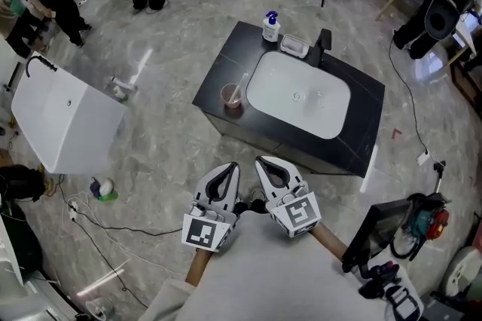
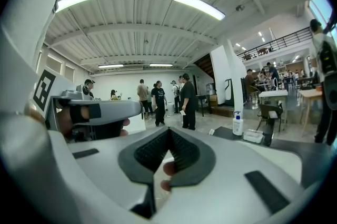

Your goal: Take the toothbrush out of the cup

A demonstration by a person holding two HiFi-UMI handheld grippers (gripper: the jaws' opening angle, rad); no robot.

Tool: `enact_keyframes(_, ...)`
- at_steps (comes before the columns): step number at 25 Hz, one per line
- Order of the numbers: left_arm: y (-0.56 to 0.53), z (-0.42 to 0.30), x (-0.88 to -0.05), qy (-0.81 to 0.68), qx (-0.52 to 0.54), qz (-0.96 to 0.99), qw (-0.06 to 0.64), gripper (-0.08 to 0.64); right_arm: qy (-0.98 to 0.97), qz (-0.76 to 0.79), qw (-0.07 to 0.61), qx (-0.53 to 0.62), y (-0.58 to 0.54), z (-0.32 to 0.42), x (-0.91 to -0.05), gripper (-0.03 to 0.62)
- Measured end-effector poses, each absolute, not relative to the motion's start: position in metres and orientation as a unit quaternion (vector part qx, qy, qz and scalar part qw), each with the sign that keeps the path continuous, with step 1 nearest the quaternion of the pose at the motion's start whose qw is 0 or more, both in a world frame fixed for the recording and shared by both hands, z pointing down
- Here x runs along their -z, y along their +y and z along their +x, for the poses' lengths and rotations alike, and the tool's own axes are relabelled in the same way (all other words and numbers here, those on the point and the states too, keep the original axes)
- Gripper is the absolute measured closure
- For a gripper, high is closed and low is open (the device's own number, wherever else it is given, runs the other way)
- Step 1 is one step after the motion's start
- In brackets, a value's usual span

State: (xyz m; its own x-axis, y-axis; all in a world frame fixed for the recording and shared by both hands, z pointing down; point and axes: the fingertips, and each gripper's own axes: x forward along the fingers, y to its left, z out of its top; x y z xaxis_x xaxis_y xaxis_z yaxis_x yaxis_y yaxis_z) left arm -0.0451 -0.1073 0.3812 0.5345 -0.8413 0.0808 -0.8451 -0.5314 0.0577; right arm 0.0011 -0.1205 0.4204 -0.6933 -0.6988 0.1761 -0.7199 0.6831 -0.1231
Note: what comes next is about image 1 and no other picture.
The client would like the white soap dish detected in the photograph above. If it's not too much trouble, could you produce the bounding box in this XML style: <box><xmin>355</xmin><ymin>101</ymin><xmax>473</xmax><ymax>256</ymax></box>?
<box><xmin>279</xmin><ymin>33</ymin><xmax>310</xmax><ymax>59</ymax></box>

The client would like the white panel strip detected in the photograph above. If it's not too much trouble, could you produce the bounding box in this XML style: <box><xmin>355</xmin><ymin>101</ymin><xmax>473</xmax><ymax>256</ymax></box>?
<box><xmin>358</xmin><ymin>143</ymin><xmax>379</xmax><ymax>194</ymax></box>

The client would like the black bathtub faucet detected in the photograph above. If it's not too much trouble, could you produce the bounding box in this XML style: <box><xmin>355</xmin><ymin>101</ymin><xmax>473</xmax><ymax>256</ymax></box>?
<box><xmin>25</xmin><ymin>55</ymin><xmax>59</xmax><ymax>78</ymax></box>

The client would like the person's grey shirt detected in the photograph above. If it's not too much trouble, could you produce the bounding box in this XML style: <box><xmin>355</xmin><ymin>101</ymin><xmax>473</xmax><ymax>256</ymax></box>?
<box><xmin>138</xmin><ymin>212</ymin><xmax>415</xmax><ymax>321</ymax></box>

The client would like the black bag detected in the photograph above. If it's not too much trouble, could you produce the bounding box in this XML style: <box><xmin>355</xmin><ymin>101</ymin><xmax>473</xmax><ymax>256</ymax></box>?
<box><xmin>0</xmin><ymin>164</ymin><xmax>47</xmax><ymax>203</ymax></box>

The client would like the white toothbrush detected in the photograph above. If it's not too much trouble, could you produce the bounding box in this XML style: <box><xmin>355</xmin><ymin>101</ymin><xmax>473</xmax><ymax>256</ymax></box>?
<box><xmin>229</xmin><ymin>72</ymin><xmax>250</xmax><ymax>104</ymax></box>

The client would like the black monitor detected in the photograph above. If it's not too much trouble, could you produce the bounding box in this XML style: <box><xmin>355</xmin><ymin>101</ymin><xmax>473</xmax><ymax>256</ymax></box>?
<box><xmin>341</xmin><ymin>198</ymin><xmax>413</xmax><ymax>274</ymax></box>

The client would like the long black power cable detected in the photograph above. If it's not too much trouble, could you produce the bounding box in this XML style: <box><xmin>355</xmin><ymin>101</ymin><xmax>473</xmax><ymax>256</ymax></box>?
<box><xmin>56</xmin><ymin>176</ymin><xmax>184</xmax><ymax>309</ymax></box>

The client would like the person's right forearm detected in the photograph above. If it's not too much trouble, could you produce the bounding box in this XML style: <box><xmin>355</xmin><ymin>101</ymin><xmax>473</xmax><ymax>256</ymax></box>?
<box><xmin>308</xmin><ymin>223</ymin><xmax>348</xmax><ymax>261</ymax></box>

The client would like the white bathtub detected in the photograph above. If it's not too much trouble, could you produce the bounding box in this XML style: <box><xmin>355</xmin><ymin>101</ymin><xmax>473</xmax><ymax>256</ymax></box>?
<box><xmin>11</xmin><ymin>50</ymin><xmax>130</xmax><ymax>176</ymax></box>

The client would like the black and white strapped device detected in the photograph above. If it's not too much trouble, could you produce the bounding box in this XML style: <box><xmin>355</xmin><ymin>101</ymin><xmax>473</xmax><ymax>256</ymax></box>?
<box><xmin>356</xmin><ymin>261</ymin><xmax>419</xmax><ymax>321</ymax></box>

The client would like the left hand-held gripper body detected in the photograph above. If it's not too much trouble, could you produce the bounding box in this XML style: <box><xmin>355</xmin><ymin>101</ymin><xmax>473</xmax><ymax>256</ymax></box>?
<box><xmin>182</xmin><ymin>198</ymin><xmax>248</xmax><ymax>253</ymax></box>

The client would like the teal power tool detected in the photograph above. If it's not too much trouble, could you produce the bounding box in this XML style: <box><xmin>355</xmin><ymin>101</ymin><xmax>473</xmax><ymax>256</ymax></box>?
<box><xmin>408</xmin><ymin>208</ymin><xmax>438</xmax><ymax>242</ymax></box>

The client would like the black floor cable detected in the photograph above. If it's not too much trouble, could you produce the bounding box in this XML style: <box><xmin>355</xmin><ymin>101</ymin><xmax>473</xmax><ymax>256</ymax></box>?
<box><xmin>387</xmin><ymin>38</ymin><xmax>430</xmax><ymax>154</ymax></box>

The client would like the black vanity cabinet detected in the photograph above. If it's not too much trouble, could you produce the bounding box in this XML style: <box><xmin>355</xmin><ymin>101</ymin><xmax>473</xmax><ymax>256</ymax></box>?
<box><xmin>191</xmin><ymin>20</ymin><xmax>386</xmax><ymax>178</ymax></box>

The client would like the white pump bottle blue top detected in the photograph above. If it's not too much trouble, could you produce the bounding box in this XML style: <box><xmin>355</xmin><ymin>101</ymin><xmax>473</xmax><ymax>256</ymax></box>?
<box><xmin>261</xmin><ymin>11</ymin><xmax>282</xmax><ymax>43</ymax></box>

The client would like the white round device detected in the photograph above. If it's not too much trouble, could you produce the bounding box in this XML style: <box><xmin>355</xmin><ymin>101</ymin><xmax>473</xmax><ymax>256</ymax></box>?
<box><xmin>439</xmin><ymin>245</ymin><xmax>482</xmax><ymax>304</ymax></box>

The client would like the white power strip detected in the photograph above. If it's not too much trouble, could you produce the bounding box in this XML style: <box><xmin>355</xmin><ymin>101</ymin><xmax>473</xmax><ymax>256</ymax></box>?
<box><xmin>66</xmin><ymin>198</ymin><xmax>81</xmax><ymax>222</ymax></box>

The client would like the white sink basin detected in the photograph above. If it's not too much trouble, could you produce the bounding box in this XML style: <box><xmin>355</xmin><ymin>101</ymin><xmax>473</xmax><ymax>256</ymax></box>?
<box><xmin>246</xmin><ymin>50</ymin><xmax>352</xmax><ymax>140</ymax></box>

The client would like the cleaning bottles and cloth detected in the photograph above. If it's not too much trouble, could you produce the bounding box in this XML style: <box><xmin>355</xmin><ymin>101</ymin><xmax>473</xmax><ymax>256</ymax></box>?
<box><xmin>89</xmin><ymin>176</ymin><xmax>120</xmax><ymax>202</ymax></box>

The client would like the red power tool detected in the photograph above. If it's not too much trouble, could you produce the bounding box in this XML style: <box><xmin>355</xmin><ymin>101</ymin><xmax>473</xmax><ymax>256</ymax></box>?
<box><xmin>426</xmin><ymin>209</ymin><xmax>451</xmax><ymax>241</ymax></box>

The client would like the stick vacuum handle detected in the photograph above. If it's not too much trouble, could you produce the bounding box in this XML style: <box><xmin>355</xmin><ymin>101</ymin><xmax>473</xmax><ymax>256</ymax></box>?
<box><xmin>432</xmin><ymin>160</ymin><xmax>448</xmax><ymax>197</ymax></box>

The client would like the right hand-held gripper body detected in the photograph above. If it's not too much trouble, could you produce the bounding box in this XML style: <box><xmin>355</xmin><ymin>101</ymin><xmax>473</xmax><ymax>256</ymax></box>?
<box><xmin>265</xmin><ymin>183</ymin><xmax>322</xmax><ymax>238</ymax></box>

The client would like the clear bottle with white cap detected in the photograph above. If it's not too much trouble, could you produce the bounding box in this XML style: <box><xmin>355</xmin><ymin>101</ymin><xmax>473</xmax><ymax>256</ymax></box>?
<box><xmin>108</xmin><ymin>75</ymin><xmax>139</xmax><ymax>102</ymax></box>

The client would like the pink translucent cup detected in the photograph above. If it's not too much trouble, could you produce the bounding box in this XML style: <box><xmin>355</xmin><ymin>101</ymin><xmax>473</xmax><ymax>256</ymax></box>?
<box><xmin>220</xmin><ymin>83</ymin><xmax>246</xmax><ymax>110</ymax></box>

